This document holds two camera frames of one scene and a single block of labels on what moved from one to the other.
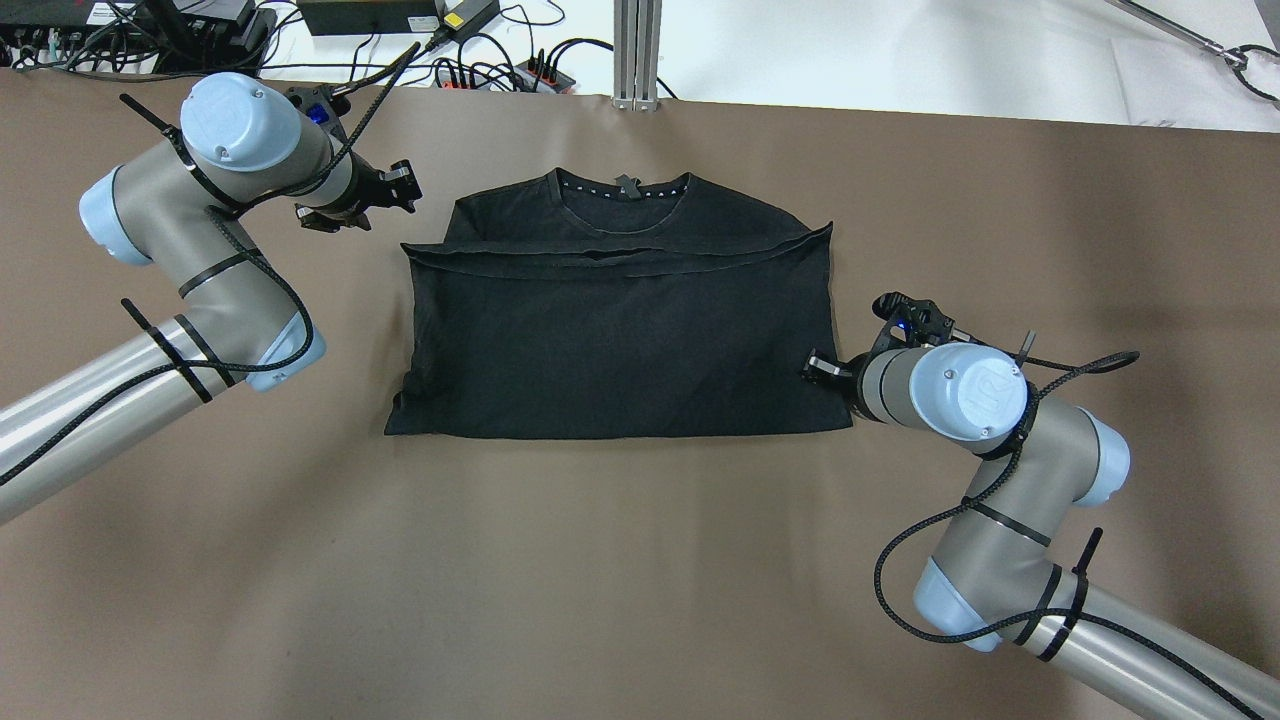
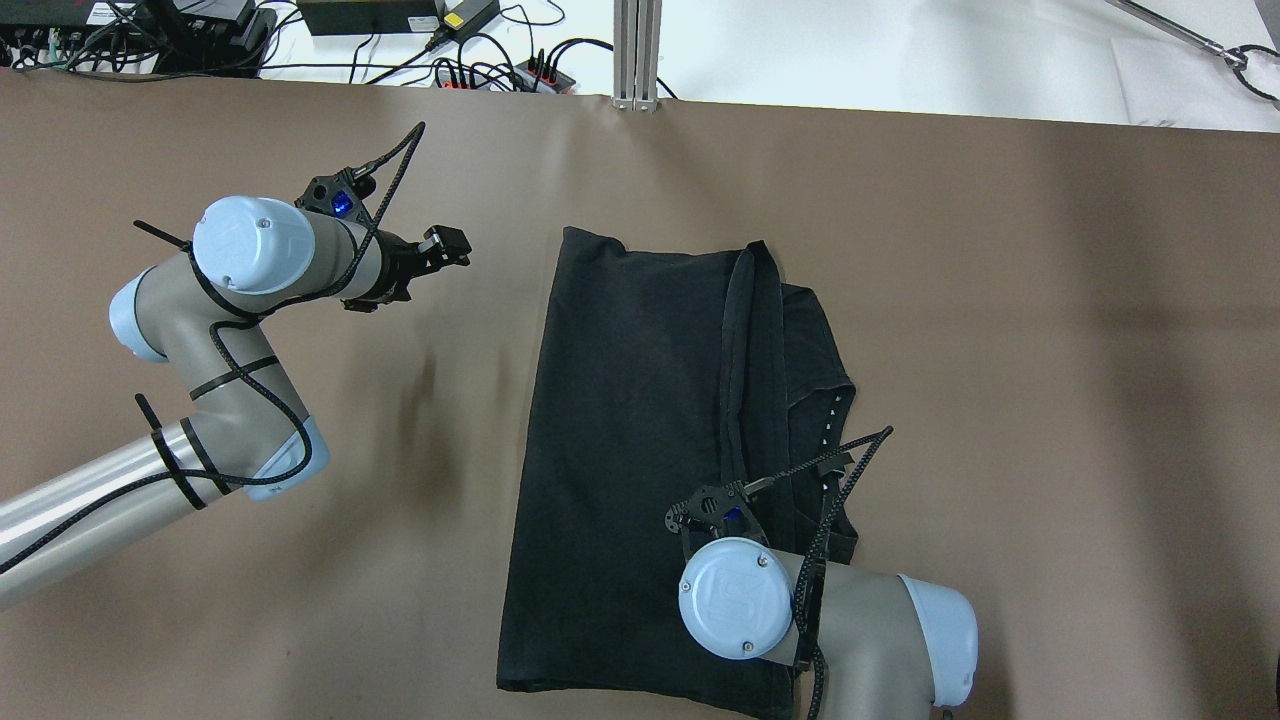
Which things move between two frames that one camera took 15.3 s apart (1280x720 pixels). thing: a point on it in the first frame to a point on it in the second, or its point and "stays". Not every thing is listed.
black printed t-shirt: [562, 303] to [656, 372]
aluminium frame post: [637, 48] stays
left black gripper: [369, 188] to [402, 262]
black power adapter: [467, 17] stays
